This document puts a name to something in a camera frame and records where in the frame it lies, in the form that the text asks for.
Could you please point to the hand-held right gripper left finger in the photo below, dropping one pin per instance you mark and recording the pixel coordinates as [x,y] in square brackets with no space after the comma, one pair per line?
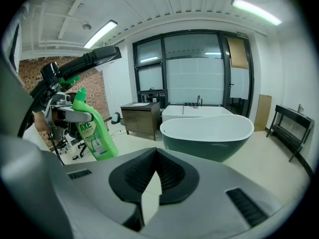
[94,195]

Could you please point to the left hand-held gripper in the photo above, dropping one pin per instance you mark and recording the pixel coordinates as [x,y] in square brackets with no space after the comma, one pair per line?
[58,101]

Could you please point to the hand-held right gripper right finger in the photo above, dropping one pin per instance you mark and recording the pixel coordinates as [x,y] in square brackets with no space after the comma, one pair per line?
[224,195]

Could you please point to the green plastic bottle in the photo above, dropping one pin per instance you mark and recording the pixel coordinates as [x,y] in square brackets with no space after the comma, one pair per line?
[99,138]

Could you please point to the black office chair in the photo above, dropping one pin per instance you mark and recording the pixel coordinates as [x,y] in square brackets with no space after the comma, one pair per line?
[82,147]

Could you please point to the teal backpack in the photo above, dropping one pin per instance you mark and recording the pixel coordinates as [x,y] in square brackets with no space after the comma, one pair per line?
[115,118]

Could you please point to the black power adapter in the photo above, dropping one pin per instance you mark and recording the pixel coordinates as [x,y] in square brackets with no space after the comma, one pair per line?
[75,157]

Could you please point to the dark green freestanding bathtub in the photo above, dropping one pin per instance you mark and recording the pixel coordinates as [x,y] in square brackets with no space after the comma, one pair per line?
[207,138]

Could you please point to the wooden vanity cabinet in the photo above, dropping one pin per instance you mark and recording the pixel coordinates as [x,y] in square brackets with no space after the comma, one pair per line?
[139,121]

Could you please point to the white sink basin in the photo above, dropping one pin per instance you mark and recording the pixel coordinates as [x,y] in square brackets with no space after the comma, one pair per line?
[139,104]

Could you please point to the ceiling tube light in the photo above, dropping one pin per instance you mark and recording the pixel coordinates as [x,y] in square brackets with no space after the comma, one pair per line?
[101,34]
[256,11]

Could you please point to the white built-in bathtub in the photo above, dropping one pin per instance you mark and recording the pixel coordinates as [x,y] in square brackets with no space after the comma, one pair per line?
[199,112]

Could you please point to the white smoke detector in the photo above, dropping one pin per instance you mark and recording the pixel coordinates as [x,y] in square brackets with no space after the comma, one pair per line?
[87,26]

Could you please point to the cardboard sheet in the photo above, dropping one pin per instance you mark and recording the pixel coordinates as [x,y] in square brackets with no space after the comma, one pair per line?
[263,113]

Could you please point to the black metal rack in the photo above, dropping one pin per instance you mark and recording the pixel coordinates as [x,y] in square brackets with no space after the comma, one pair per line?
[291,128]

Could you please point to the black bathtub faucet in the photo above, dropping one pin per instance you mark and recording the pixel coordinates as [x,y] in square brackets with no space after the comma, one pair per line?
[198,101]

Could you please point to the brown paper sheet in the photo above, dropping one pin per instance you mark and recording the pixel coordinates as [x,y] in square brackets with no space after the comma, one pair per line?
[238,53]

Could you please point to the black window frame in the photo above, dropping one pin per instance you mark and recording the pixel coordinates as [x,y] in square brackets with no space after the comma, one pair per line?
[163,71]

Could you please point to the green wall sign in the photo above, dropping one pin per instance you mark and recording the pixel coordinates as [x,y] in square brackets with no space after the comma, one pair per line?
[242,35]

